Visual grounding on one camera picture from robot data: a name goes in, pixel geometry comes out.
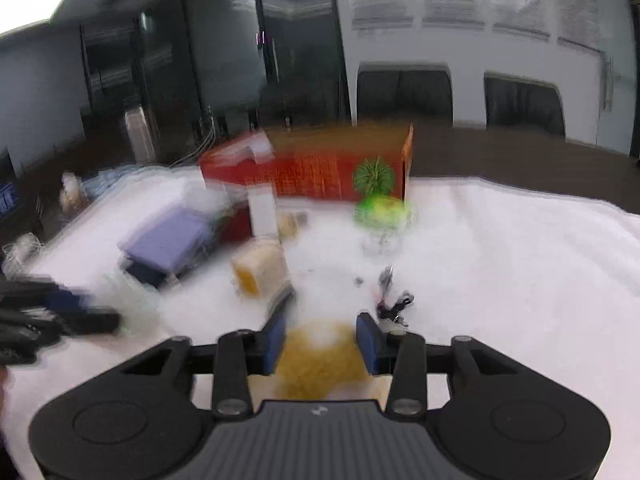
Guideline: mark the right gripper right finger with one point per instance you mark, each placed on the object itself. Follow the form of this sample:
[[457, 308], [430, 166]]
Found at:
[[401, 356]]

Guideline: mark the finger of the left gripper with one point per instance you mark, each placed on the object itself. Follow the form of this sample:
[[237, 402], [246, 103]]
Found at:
[[66, 304], [89, 322]]

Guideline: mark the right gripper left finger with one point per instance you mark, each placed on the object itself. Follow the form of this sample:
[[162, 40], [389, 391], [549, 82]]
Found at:
[[248, 352]]

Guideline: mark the dark navy case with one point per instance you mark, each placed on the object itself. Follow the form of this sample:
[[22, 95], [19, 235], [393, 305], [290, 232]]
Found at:
[[155, 273]]

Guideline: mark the yellow white plug adapter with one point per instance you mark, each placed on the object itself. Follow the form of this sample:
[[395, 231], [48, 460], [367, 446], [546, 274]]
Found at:
[[259, 269]]

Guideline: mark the purple knit pouch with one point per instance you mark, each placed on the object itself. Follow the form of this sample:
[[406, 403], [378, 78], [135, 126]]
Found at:
[[166, 242]]

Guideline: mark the green tissue pack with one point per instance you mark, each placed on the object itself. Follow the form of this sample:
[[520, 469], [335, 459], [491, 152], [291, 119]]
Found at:
[[383, 213]]

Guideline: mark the white round tape roll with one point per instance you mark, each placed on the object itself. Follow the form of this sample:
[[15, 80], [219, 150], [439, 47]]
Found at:
[[380, 243]]

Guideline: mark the white paper box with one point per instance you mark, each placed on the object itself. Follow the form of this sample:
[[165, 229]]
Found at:
[[263, 210]]

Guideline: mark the white fluffy towel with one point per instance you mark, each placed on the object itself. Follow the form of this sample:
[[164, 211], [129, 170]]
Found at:
[[552, 281]]

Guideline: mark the steel thermos jug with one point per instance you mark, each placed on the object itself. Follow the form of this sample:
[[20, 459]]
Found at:
[[141, 129]]

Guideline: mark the red cardboard box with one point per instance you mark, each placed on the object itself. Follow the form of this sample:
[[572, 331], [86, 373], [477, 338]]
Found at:
[[336, 162]]

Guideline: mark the black office chair middle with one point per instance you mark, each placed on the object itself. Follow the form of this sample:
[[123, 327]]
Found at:
[[390, 91]]

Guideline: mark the black office chair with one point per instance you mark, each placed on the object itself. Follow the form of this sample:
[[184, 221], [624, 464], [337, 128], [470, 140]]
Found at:
[[520, 104], [390, 91]]

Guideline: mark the black office chair right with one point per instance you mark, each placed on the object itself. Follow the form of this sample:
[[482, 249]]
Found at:
[[520, 104]]

